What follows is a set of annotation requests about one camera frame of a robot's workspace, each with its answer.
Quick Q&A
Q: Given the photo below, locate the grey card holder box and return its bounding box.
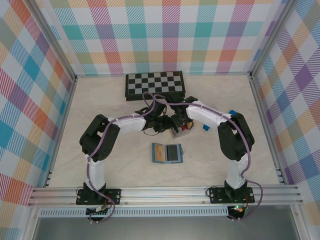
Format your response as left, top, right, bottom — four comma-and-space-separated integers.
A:
168, 120, 195, 140

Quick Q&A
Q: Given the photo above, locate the grey metal shelf panel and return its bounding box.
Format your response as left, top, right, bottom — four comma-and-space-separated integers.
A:
32, 216, 301, 240

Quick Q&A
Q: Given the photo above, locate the aluminium table side rail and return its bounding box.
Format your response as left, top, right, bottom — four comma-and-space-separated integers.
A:
43, 76, 78, 188
249, 73, 287, 186

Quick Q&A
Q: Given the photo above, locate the teal leather card holder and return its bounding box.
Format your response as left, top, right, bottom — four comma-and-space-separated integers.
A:
150, 141, 186, 165

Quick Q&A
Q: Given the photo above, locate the orange credit card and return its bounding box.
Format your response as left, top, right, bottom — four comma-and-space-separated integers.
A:
154, 145, 166, 162

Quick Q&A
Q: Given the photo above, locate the black credit card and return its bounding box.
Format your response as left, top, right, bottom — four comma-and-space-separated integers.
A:
166, 145, 179, 161

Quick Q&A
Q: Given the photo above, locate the black silver folding chessboard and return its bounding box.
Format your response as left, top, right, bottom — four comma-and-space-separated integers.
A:
124, 70, 187, 102

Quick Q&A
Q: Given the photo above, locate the small circuit board green light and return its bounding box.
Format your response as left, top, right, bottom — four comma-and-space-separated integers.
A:
229, 204, 245, 214

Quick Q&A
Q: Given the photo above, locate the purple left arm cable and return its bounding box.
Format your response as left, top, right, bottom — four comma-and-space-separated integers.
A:
85, 91, 162, 224

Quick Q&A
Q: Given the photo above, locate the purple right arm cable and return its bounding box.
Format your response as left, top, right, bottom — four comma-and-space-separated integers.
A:
152, 94, 264, 222

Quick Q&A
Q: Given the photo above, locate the aluminium mounting rail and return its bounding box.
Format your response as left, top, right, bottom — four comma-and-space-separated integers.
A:
26, 184, 305, 208

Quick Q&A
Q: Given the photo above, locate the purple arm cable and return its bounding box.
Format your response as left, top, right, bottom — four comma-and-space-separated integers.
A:
85, 91, 162, 224
152, 94, 264, 222

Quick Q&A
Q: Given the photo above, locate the slotted grey cable duct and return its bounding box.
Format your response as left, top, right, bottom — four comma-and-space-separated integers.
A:
39, 208, 230, 218

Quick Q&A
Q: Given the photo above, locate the aluminium frame post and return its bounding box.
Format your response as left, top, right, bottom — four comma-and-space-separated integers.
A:
27, 0, 78, 82
248, 0, 300, 78

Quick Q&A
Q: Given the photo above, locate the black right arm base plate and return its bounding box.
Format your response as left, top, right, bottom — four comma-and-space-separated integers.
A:
208, 186, 256, 205

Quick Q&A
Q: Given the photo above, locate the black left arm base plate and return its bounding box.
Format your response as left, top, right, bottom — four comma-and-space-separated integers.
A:
75, 188, 122, 206

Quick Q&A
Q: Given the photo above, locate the thin aluminium table rail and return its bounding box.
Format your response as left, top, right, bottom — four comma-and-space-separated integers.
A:
74, 72, 252, 77

